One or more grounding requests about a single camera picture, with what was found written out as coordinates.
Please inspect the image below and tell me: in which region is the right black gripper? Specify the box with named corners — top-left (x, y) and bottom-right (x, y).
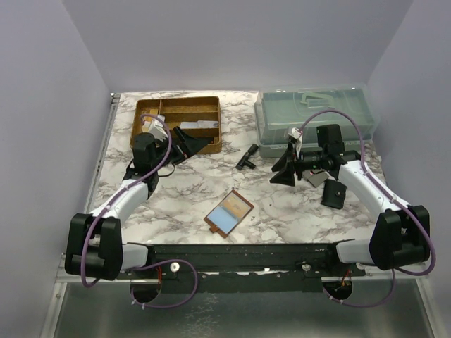
top-left (271, 142), bottom-right (328, 187)

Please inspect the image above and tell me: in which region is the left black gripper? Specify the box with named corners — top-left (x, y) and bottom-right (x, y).
top-left (152, 126), bottom-right (207, 171)

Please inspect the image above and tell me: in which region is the blue credit card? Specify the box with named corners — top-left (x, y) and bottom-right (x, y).
top-left (206, 206), bottom-right (240, 234)

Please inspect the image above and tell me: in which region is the brown leather card holder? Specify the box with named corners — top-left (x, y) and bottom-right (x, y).
top-left (204, 189), bottom-right (254, 238)

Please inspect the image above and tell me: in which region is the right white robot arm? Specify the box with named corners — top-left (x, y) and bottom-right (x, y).
top-left (270, 124), bottom-right (431, 276)

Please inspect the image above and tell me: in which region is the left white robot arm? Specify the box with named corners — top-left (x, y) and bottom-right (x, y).
top-left (64, 127), bottom-right (212, 281)

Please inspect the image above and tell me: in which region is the white card in tray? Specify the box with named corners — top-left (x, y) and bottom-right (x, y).
top-left (180, 120), bottom-right (220, 130)

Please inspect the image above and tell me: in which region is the grey card wallet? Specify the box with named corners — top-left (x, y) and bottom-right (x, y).
top-left (302, 170), bottom-right (329, 188)

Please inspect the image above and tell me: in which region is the black item in tray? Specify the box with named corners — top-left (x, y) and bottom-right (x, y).
top-left (202, 137), bottom-right (215, 144)

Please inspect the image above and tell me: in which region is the brown cork organizer tray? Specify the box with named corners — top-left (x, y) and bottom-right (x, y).
top-left (130, 96), bottom-right (222, 154)

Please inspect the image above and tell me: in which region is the black T-shaped pipe fitting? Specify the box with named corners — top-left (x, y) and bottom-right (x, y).
top-left (235, 144), bottom-right (259, 170)

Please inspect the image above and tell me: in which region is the black snap wallet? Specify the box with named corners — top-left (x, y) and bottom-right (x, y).
top-left (321, 179), bottom-right (347, 210)

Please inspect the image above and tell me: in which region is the clear lidded plastic box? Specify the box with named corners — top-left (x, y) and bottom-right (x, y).
top-left (254, 84), bottom-right (380, 158)

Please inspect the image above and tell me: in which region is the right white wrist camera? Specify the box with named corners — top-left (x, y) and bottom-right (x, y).
top-left (288, 127), bottom-right (303, 156)

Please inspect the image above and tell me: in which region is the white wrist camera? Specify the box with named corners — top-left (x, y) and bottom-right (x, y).
top-left (288, 127), bottom-right (303, 156)
top-left (142, 116), bottom-right (168, 142)

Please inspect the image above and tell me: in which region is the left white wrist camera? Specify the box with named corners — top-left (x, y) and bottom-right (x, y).
top-left (142, 116), bottom-right (168, 142)

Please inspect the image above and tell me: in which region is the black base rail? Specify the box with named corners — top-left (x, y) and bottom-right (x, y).
top-left (116, 242), bottom-right (376, 295)

